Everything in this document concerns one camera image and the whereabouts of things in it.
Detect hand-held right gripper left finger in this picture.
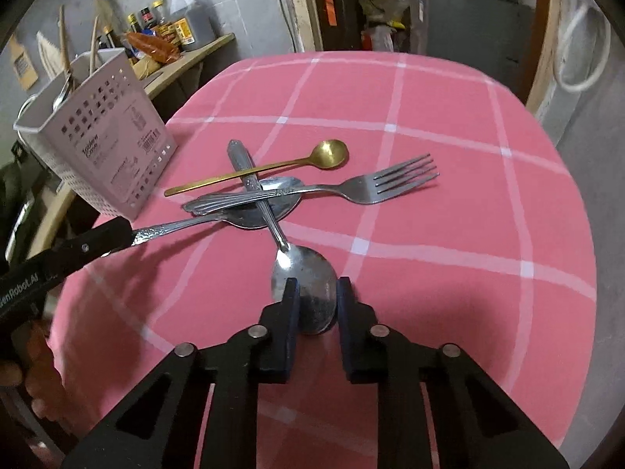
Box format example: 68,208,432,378
61,277,300,469

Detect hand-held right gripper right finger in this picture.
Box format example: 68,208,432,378
336,276,571,469

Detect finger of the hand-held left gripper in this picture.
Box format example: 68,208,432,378
39,218,134,282

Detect steel spoon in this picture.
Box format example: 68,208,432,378
131,175,302,247
227,139,339,336

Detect white perforated utensil holder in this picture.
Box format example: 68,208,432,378
13,48,178,220

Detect person's left hand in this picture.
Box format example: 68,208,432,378
0,322,67,418

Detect pink checked tablecloth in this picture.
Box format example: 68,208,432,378
49,51,599,469

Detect gold spoon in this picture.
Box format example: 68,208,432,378
164,139,350,197

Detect white ribbed object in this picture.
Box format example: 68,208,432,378
36,30,65,80

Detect orange snack bag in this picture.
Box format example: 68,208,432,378
125,32,180,64

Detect wooden shelf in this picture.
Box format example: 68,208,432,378
131,33,238,102

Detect large dark sauce jug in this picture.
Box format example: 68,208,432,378
168,0,217,52

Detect dark grey cabinet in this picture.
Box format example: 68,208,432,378
424,0,538,86

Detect brown paper wall notice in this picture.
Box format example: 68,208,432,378
7,34,39,91

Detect white hose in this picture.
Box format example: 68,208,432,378
553,2,612,93

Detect round wooden frame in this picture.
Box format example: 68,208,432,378
524,0,563,111

